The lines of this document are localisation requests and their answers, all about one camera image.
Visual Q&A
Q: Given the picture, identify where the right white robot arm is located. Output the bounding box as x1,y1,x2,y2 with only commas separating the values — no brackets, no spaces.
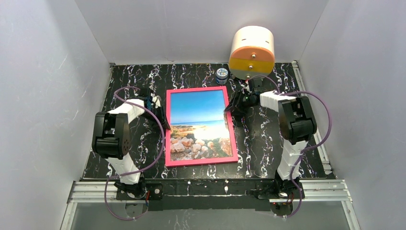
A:
225,75,317,193

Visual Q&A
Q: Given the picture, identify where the aluminium right side rail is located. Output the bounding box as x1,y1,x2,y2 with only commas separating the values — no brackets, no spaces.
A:
292,60,334,176

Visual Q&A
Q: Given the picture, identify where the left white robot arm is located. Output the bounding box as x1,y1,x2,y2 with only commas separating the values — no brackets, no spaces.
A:
91,87,170,185

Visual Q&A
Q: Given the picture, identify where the aluminium rail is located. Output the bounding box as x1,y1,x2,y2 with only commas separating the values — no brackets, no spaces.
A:
60,179,360,230
292,60,334,176

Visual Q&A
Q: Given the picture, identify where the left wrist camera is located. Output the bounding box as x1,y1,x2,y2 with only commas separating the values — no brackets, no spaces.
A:
152,95,161,109

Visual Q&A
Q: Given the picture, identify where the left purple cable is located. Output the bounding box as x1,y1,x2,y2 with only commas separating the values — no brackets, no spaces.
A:
104,86,166,221

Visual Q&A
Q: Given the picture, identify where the aluminium front rail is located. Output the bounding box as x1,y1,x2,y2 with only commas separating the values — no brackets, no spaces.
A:
60,179,360,230

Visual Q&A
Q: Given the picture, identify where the small blue white jar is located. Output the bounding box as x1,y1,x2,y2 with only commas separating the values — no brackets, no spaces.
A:
215,68,229,85

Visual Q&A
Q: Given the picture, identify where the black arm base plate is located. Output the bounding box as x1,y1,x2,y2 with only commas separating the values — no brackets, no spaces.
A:
114,178,305,212

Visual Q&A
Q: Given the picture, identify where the round cream drawer cabinet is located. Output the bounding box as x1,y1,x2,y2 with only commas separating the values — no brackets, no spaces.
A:
228,25,276,80

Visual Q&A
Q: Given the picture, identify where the pink photo frame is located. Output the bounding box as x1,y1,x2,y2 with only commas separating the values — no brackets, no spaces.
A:
165,86,239,168

